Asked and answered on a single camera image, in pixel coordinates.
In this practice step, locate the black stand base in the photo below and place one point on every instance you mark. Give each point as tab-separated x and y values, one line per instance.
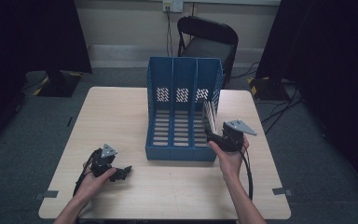
59	84
267	88

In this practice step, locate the black folding chair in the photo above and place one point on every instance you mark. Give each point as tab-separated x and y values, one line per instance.
209	40

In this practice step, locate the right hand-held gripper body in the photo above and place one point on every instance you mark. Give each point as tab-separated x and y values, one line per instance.
233	138

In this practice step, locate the green leaf picture book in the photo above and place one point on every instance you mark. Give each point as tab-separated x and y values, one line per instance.
210	116

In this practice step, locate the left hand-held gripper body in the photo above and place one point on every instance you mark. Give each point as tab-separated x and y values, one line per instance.
102	161

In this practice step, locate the blue plastic file rack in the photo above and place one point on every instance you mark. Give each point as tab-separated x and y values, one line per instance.
180	124

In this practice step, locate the grey tape strip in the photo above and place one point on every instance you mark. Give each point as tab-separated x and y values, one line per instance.
281	191
48	194

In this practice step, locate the dark curtain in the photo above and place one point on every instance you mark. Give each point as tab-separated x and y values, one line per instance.
332	62
18	46

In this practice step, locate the white wall socket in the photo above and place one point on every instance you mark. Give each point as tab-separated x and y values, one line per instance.
172	5

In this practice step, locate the person's left hand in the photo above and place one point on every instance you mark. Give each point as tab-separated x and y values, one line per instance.
91	185

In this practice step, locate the person's right hand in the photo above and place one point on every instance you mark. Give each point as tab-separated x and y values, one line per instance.
231	161

